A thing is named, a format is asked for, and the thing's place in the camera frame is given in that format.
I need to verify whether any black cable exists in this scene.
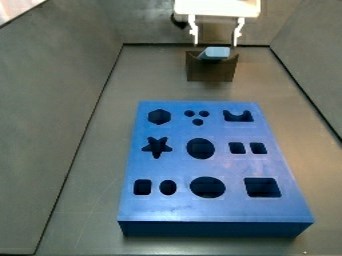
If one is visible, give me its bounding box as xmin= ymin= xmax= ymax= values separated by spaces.
xmin=170 ymin=13 xmax=190 ymax=30

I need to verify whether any blue shape-hole fixture block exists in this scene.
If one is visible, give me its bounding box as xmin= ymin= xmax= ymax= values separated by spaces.
xmin=117 ymin=101 xmax=314 ymax=237

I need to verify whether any black regrasp fixture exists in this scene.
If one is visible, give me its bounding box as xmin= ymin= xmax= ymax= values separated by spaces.
xmin=186 ymin=51 xmax=239 ymax=82

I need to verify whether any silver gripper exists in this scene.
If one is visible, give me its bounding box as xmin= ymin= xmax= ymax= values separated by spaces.
xmin=174 ymin=0 xmax=260 ymax=47

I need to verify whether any light blue square-circle object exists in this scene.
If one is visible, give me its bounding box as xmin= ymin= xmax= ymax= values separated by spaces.
xmin=198 ymin=46 xmax=231 ymax=60

